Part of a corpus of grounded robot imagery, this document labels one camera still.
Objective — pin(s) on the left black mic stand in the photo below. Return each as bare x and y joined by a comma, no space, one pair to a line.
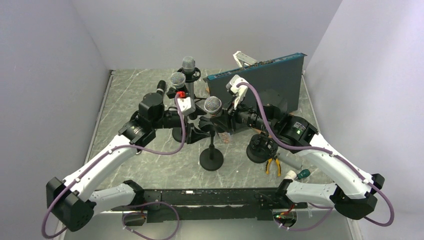
177,134

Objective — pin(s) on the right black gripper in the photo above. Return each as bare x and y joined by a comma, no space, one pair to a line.
224,120

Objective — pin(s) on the white bracket behind chassis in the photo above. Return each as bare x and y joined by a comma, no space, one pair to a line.
244,61

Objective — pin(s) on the glitter handle microphone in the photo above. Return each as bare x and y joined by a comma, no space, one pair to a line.
213,106

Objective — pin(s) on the shock mount mic stand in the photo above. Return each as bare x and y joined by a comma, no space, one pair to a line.
261,148

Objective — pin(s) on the dark blue server chassis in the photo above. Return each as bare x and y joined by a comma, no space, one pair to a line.
277,82

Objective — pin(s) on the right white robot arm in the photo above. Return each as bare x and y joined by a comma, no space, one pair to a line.
352,191

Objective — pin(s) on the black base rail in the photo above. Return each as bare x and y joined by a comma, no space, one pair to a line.
211,204

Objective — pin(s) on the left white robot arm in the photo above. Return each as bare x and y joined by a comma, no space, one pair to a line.
75,199

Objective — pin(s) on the green handled screwdriver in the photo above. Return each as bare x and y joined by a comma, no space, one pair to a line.
292,175

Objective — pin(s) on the black microphone on stand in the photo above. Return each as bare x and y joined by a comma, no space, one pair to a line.
177,80

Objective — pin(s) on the grey microphone on stand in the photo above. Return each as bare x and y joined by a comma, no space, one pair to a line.
189,70

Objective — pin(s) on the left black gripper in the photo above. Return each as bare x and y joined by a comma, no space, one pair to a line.
195,136

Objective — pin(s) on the black mic stand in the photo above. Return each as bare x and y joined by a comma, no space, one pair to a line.
177,134
210,159

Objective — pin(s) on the black wireless microphone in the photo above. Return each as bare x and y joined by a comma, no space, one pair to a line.
161,87

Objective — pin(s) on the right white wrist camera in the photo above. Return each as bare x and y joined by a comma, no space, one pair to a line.
237,89

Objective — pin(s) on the middle black mic stand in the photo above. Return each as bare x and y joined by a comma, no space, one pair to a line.
210,159

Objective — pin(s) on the grey cylinder tube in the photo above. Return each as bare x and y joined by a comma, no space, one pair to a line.
292,162

